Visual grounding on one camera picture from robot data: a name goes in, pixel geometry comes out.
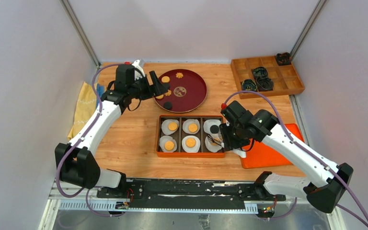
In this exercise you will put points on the yellow cloth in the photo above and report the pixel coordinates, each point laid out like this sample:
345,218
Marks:
85,107

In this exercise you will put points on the white paper cup top left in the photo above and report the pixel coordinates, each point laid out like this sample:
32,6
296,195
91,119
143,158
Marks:
164,126

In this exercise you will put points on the black paper cup corner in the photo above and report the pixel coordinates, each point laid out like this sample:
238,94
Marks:
283,59

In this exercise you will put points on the white paper cup top middle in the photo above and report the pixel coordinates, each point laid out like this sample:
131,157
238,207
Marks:
189,121

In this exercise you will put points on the orange box lid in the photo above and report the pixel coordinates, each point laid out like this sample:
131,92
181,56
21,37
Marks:
263,156

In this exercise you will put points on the white paper cup bottom left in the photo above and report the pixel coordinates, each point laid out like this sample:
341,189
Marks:
162,141

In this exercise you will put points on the dark red round plate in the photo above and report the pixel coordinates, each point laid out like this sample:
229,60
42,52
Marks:
188,93

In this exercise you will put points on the white paper cup top right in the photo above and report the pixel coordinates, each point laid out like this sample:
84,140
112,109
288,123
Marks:
208,123

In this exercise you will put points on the white paper cup bottom right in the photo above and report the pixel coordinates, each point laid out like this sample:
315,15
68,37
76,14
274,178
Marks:
213,144

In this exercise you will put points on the yellow flower cookie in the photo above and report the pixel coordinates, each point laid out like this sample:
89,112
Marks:
179,75
168,93

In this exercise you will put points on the black paper cup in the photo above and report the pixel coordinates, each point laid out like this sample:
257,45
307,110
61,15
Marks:
259,72
249,85
264,84

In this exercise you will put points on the black sandwich cookie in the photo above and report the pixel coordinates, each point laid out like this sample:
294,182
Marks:
214,129
168,106

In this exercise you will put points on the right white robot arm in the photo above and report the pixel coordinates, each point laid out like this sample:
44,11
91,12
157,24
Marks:
325,181

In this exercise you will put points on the white paper cup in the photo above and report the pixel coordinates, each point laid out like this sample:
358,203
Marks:
162,141
208,123
164,126
213,144
194,149
189,121

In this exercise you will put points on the blue cloth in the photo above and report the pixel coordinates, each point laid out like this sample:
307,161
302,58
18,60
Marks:
100,90

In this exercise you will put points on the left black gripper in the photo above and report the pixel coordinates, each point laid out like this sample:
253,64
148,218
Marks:
156,89

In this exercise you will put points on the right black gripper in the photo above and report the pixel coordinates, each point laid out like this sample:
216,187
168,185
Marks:
225,128

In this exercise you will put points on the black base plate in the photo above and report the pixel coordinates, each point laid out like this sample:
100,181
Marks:
190,194

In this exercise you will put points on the orange compartment box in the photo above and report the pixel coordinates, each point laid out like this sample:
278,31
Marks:
180,134

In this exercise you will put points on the metal tongs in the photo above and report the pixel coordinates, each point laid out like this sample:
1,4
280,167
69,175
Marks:
237,151

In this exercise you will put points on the yellow round cookie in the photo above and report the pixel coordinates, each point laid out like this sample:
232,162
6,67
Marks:
190,142
172,126
193,128
170,146
160,97

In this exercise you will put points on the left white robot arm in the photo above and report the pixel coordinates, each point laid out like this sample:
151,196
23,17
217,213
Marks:
75,160

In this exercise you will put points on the white paper cup bottom middle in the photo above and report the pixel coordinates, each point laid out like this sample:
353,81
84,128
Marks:
194,149

